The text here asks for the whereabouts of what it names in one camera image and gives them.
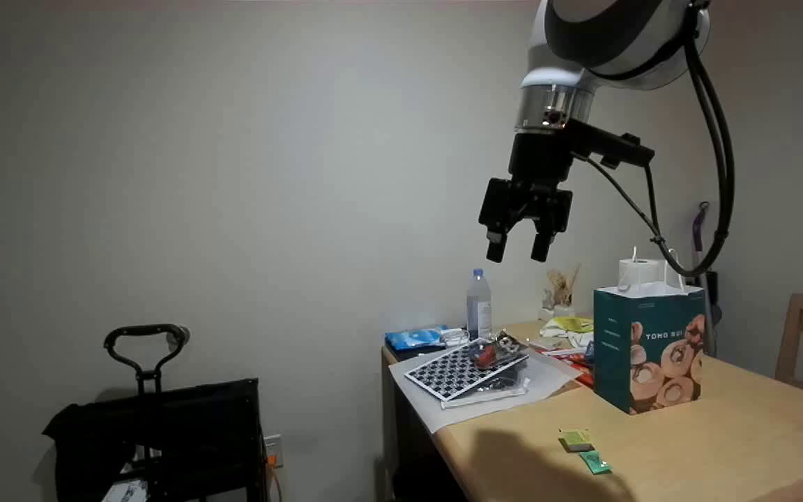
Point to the yellow snack bag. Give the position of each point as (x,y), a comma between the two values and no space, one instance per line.
(570,329)

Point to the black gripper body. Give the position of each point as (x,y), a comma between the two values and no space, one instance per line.
(536,185)

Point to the clear plastic water bottle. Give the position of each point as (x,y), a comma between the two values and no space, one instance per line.
(478,308)

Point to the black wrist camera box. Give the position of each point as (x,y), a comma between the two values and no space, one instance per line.
(615,142)

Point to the yellow green paper wrapper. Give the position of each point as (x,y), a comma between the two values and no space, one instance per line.
(575,442)

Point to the blue snack packet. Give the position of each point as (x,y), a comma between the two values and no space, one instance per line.
(415,340)

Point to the dried flower bunch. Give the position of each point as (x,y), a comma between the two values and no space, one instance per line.
(560,294)

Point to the teal doughnut print gift bag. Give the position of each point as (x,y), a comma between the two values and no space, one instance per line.
(647,351)

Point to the small red object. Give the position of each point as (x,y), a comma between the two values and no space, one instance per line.
(486,355)

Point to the black white checkerboard board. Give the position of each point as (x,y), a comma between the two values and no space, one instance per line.
(458,375)

